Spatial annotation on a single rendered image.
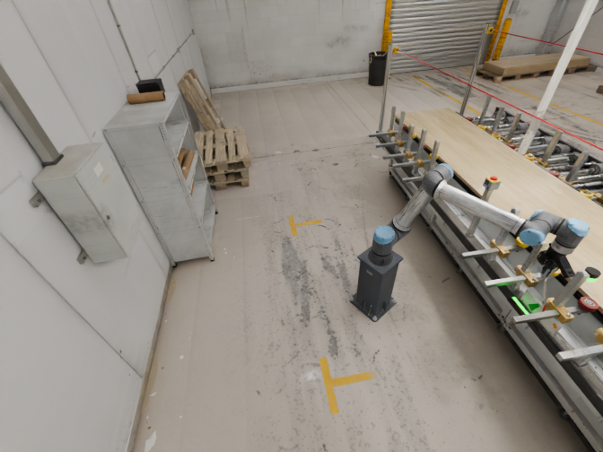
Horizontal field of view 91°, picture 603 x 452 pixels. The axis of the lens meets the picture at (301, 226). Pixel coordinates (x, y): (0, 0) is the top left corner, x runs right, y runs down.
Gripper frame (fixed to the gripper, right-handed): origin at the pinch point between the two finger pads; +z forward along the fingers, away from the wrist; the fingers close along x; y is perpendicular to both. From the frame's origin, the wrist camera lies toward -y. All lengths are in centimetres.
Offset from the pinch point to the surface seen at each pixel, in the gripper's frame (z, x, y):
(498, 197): 12, -36, 84
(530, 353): 85, -28, -7
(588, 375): 31, -7, -41
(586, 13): -97, -103, 148
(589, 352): 4.9, 6.8, -38.5
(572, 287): -2.3, -6.0, -9.8
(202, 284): 103, 225, 117
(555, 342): 31.1, -5.0, -22.3
